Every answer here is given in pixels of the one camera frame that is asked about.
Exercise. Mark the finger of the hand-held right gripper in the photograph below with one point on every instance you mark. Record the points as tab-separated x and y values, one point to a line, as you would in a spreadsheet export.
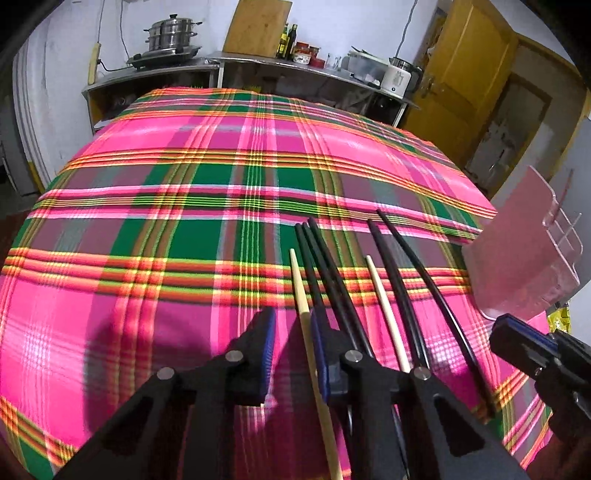
521	353
531	333

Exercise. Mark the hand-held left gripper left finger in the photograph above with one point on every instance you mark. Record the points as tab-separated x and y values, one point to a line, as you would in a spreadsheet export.
267	350

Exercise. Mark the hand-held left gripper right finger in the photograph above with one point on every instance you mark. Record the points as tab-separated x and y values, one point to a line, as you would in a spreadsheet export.
321	355

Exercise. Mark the light wooden chopstick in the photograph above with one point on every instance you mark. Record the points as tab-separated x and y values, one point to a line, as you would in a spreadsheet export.
385	304
304	314

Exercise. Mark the pink plastic utensil holder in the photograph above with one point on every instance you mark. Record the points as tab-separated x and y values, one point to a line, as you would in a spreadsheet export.
508	258

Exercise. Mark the black chopstick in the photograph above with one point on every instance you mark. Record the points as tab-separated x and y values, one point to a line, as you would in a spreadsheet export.
334	277
438	304
323	277
310	267
397	286

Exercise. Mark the yellow packet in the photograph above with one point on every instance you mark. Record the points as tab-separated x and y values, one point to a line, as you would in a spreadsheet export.
558	319

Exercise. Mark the pink green plaid tablecloth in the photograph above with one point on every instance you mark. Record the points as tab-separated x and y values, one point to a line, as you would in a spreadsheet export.
184	207

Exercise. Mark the yellow wooden door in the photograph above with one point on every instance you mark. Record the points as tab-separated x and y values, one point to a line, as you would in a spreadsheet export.
461	69

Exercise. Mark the steel kitchen counter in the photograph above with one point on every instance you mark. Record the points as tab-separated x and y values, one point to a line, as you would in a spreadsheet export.
277	64

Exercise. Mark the white electric kettle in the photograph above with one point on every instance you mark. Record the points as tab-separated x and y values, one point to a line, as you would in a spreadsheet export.
397	78

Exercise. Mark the clear drinking glass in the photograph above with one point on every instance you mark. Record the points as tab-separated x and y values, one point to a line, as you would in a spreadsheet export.
333	61

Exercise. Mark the grey kitchen appliance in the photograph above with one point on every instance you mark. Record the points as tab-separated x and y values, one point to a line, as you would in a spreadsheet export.
367	64

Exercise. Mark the red lidded jar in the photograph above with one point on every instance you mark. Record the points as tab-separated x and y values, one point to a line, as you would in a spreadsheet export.
307	53

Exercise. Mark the dark oil bottle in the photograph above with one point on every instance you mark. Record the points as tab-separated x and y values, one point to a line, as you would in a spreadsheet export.
288	44

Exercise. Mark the black induction cooker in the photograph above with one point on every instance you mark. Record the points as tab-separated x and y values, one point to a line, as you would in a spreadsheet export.
161	57

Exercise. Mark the wooden cutting board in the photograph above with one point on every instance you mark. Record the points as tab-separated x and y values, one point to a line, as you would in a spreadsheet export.
256	27

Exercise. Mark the stainless steel steamer pot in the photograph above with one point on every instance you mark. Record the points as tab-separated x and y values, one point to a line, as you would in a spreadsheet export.
171	32

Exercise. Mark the white door frame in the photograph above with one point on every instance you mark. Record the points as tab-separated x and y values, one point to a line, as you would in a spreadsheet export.
27	115

